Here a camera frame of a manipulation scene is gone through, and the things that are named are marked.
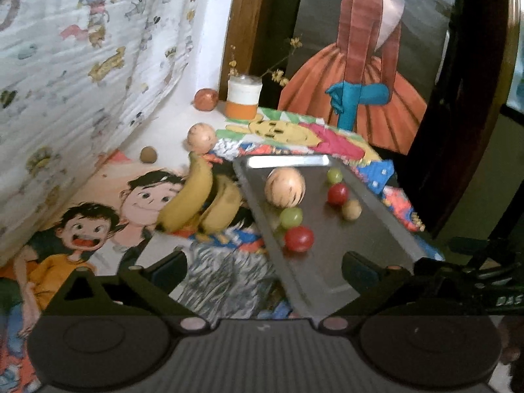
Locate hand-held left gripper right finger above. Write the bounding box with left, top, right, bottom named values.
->
left=317, top=249, right=488, bottom=334

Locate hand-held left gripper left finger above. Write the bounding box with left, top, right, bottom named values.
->
left=41, top=251, right=211, bottom=334

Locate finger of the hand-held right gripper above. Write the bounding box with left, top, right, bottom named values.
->
left=413, top=257, right=451, bottom=280
left=448, top=236, right=498, bottom=256

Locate metal tray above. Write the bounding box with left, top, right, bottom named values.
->
left=233, top=153, right=445, bottom=318

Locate red cherry tomato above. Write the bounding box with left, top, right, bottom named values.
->
left=327, top=183, right=350, bottom=206
left=284, top=226, right=315, bottom=253

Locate yellow banana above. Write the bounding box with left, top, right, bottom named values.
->
left=200, top=174, right=244, bottom=234
left=156, top=151, right=215, bottom=233

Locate large striped pepino melon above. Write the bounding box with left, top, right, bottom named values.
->
left=264, top=167, right=306, bottom=209

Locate small striped pepino melon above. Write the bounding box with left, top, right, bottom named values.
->
left=187, top=123, right=217, bottom=153

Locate white-haired warrior drawing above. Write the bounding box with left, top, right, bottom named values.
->
left=168, top=205, right=304, bottom=320

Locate yellow bear drawing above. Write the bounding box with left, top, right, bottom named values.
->
left=213, top=106, right=381, bottom=168

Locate small red apple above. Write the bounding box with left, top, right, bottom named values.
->
left=193, top=88, right=219, bottom=112

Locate white and orange jar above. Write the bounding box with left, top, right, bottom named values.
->
left=225, top=74, right=263, bottom=120

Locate white printed blanket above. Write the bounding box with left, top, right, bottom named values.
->
left=0, top=0, right=205, bottom=267

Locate wall poster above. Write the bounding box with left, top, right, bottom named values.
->
left=278, top=0, right=455, bottom=156

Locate brown wooden door frame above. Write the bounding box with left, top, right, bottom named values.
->
left=219, top=0, right=524, bottom=234

